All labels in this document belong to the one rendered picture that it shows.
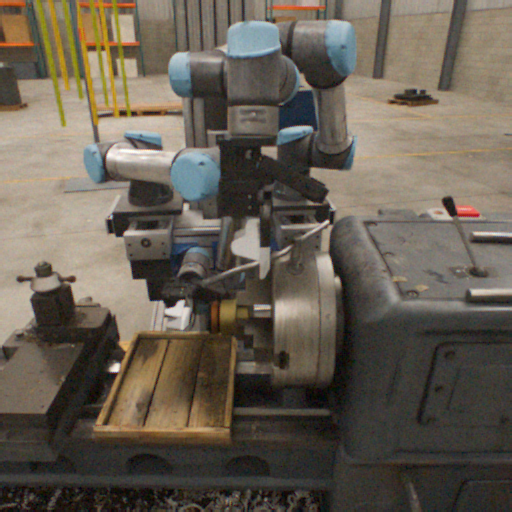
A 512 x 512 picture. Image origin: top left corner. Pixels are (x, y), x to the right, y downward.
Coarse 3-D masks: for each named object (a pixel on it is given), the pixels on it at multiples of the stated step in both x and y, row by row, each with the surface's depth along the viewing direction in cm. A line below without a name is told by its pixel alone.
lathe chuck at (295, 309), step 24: (288, 264) 90; (312, 264) 90; (288, 288) 85; (312, 288) 85; (288, 312) 84; (312, 312) 84; (288, 336) 84; (312, 336) 83; (312, 360) 85; (288, 384) 90; (312, 384) 90
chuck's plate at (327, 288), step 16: (320, 256) 93; (320, 272) 88; (320, 288) 85; (320, 304) 84; (336, 304) 84; (320, 320) 84; (336, 320) 83; (320, 336) 83; (336, 336) 83; (320, 352) 84; (336, 352) 84; (320, 368) 86; (320, 384) 90
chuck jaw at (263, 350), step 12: (240, 324) 94; (252, 324) 94; (264, 324) 94; (240, 336) 94; (252, 336) 90; (264, 336) 90; (252, 348) 92; (264, 348) 86; (264, 360) 88; (276, 360) 86; (288, 360) 86
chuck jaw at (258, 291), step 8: (256, 272) 98; (248, 280) 98; (256, 280) 98; (264, 280) 98; (248, 288) 98; (256, 288) 98; (264, 288) 98; (240, 296) 98; (248, 296) 98; (256, 296) 98; (264, 296) 98; (256, 304) 98
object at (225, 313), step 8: (216, 304) 97; (224, 304) 97; (232, 304) 97; (240, 304) 99; (248, 304) 99; (208, 312) 96; (216, 312) 96; (224, 312) 95; (232, 312) 95; (240, 312) 97; (248, 312) 97; (208, 320) 96; (216, 320) 96; (224, 320) 95; (232, 320) 95; (208, 328) 96; (216, 328) 96; (224, 328) 96; (232, 328) 96
